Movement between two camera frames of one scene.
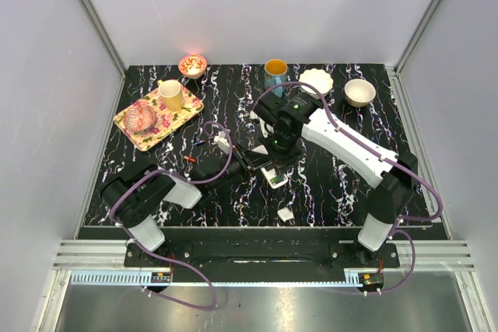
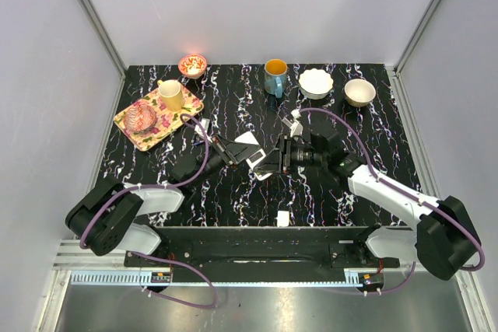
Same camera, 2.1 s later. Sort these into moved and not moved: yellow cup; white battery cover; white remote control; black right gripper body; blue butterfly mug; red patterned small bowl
Moved: white remote control; white battery cover
Not moved: red patterned small bowl; yellow cup; black right gripper body; blue butterfly mug
